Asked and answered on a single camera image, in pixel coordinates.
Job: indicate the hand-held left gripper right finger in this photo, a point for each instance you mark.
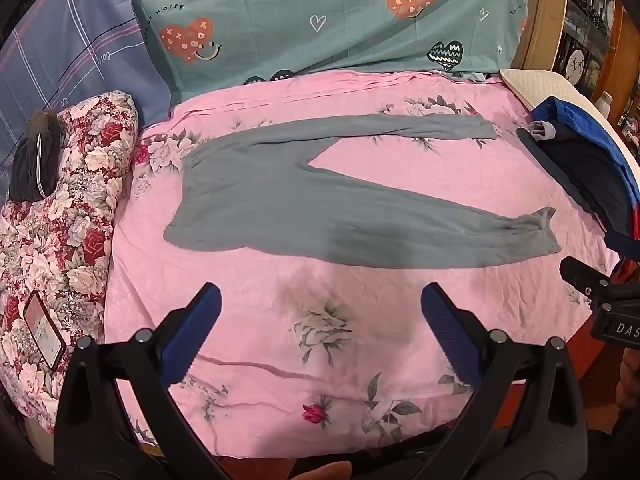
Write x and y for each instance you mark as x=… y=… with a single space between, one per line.
x=450 y=332

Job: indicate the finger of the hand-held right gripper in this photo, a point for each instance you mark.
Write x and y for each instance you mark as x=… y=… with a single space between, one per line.
x=577 y=275

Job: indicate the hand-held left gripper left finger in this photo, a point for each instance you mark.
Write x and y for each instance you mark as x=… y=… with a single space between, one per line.
x=192 y=332

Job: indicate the grey pants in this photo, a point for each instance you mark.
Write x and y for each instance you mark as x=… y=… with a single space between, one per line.
x=260 y=195

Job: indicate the person's right hand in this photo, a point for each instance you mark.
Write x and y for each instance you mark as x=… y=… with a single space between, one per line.
x=631 y=377

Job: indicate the pink floral bed sheet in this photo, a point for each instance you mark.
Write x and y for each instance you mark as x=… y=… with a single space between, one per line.
x=350 y=310

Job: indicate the navy and blue jacket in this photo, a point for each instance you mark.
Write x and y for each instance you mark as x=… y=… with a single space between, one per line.
x=585 y=160

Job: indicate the smartphone in red case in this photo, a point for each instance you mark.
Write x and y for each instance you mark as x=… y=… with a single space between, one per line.
x=44 y=330

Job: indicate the red floral quilt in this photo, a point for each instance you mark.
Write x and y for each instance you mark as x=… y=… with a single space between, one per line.
x=85 y=210

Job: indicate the white textured pillow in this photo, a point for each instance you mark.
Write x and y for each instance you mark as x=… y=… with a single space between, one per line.
x=545 y=85

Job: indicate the dark grey cloth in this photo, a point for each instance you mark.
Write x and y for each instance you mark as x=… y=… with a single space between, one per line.
x=35 y=160

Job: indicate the wooden display shelf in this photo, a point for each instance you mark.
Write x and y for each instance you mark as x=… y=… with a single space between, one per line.
x=590 y=35

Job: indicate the wooden headboard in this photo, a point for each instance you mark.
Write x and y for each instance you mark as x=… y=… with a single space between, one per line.
x=545 y=10

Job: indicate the blue plaid pillow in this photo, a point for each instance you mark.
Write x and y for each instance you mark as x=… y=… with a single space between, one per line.
x=75 y=50

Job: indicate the teal heart-print pillow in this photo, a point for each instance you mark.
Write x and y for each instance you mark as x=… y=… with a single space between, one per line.
x=325 y=10

